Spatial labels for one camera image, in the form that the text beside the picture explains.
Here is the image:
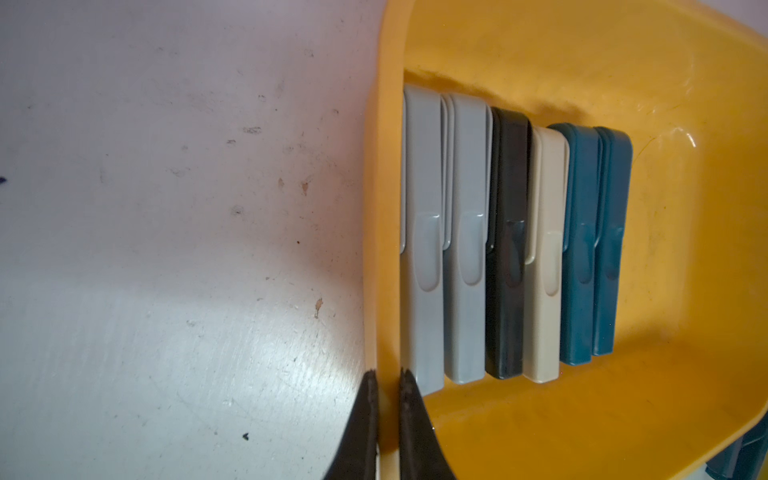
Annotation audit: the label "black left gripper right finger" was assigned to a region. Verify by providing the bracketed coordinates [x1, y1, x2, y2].
[399, 370, 456, 480]

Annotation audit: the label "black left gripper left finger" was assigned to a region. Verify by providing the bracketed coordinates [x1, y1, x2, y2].
[324, 369, 379, 480]

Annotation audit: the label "teal pruning pliers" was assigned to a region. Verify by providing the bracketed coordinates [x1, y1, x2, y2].
[550, 123, 599, 366]

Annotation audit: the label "grey pruning pliers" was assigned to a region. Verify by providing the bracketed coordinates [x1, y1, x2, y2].
[443, 93, 492, 384]
[400, 85, 444, 396]

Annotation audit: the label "black pruning pliers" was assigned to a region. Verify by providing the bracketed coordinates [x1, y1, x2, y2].
[485, 107, 531, 380]

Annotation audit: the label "beige pruning pliers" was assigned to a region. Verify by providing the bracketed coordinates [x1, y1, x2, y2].
[523, 126, 569, 384]

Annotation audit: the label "yellow storage tray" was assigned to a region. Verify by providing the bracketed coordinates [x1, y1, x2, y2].
[363, 1, 767, 479]

